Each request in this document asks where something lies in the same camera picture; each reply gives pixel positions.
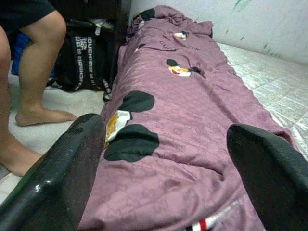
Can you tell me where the blue bag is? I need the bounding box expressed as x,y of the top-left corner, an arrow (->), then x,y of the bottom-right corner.
11,32 -> 32,75

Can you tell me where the black backpack with white lettering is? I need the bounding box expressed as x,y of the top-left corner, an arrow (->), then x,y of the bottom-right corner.
49,20 -> 116,102

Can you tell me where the purple cartoon print blanket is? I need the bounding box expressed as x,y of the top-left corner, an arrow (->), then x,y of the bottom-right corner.
78,4 -> 301,231

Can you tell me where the white quilted mattress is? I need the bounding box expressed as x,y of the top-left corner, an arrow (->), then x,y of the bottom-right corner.
216,42 -> 308,157

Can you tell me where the person in black clothes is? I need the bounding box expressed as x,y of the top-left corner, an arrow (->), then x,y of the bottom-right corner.
0,0 -> 77,178

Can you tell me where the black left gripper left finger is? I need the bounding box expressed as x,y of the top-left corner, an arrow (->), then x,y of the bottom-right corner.
0,113 -> 106,231

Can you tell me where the dark wooden cabinet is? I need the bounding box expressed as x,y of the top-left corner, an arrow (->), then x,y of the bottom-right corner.
48,0 -> 132,49

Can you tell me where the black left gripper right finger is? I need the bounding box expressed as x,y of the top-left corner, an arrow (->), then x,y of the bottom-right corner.
227,124 -> 308,231

